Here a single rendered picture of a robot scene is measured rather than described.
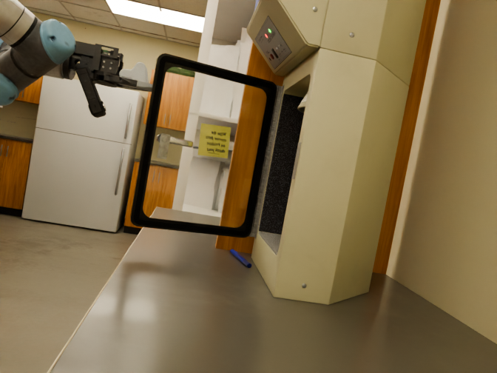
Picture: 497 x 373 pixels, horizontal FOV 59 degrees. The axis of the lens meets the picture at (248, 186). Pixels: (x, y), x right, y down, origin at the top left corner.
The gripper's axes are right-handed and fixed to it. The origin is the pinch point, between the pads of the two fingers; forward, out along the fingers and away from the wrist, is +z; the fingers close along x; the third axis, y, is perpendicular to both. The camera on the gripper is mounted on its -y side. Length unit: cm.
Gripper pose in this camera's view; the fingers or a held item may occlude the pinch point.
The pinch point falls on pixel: (153, 89)
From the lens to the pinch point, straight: 109.3
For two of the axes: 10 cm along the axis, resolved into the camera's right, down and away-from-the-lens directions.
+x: -1.3, -0.7, 9.9
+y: 1.8, -9.8, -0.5
